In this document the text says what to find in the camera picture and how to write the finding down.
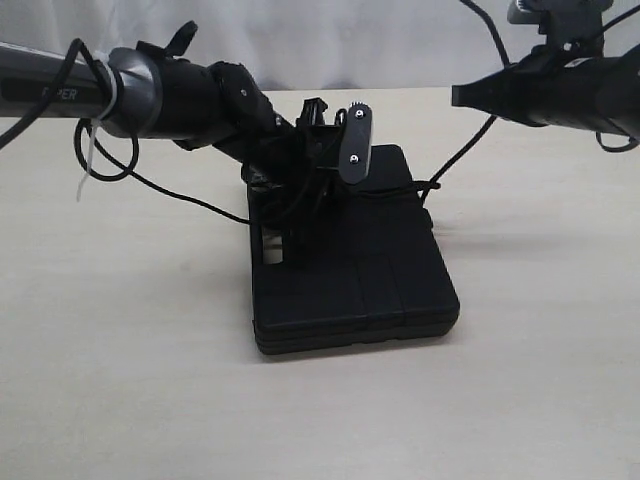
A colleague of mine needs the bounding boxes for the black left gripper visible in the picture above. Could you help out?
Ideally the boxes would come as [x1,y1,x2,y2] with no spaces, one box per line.
[239,97,350,220]

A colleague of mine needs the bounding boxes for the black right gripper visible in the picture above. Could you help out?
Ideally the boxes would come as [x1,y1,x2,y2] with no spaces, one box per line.
[451,45,605,128]

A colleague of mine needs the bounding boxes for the black cord with knot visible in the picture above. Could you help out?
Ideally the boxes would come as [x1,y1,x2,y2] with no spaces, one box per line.
[249,0,511,236]

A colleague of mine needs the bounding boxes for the black plastic case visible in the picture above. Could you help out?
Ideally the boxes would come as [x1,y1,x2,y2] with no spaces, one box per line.
[244,143,461,357]

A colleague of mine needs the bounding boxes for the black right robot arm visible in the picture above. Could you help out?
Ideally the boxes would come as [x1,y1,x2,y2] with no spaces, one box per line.
[451,46,639,140]

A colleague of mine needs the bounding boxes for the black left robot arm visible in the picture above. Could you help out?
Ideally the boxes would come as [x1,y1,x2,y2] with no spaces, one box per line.
[1,39,346,198]

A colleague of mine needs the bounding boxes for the white zip tie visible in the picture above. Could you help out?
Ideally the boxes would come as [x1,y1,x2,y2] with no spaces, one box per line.
[76,50,118,203]

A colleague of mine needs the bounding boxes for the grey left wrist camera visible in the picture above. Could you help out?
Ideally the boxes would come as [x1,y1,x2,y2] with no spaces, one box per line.
[337,102,373,185]

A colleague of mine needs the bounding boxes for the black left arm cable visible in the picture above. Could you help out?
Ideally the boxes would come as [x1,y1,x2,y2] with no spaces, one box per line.
[0,22,251,225]

